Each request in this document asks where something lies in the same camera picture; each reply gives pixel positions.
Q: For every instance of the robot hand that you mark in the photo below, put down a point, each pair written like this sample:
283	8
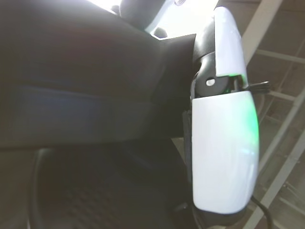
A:
221	143

